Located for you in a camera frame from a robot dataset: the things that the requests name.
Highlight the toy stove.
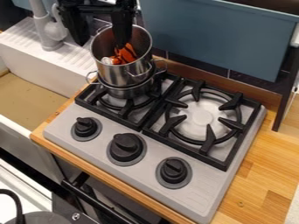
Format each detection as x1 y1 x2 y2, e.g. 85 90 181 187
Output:
42 69 269 224

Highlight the orange toy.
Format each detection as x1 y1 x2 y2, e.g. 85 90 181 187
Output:
109 42 139 66

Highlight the tap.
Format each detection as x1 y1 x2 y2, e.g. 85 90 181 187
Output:
28 0 71 53

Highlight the tall silver pot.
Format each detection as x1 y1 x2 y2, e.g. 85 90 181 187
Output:
88 24 156 88

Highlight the short silver pot with handles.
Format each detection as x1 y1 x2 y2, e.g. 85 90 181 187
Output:
85 59 170 100

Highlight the toy sink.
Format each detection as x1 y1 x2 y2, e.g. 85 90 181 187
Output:
0 17 115 99

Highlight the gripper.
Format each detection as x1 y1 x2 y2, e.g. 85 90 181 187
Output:
57 0 141 49

